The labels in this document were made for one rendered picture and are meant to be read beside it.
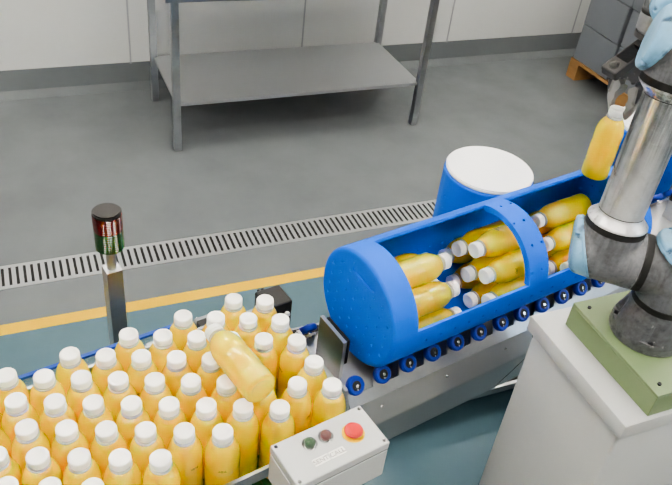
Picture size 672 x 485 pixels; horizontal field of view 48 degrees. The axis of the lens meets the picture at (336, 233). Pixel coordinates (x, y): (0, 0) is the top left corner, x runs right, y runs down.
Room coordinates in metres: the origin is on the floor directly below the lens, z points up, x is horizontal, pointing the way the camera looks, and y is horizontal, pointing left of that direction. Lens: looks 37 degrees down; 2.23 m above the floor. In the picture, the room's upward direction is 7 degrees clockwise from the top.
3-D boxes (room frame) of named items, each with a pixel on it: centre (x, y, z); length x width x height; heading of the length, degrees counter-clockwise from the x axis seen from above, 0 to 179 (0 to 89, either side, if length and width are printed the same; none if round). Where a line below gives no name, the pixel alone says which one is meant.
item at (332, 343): (1.23, -0.03, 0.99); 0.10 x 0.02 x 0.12; 38
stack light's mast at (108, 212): (1.28, 0.50, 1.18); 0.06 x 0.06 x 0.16
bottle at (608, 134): (1.70, -0.65, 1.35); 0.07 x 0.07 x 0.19
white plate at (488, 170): (2.06, -0.46, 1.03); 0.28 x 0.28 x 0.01
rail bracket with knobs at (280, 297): (1.36, 0.13, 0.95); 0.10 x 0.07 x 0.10; 38
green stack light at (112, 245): (1.28, 0.50, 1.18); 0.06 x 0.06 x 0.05
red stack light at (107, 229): (1.28, 0.50, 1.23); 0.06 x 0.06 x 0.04
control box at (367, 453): (0.87, -0.04, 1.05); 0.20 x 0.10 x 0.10; 128
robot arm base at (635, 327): (1.17, -0.66, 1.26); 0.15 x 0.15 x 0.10
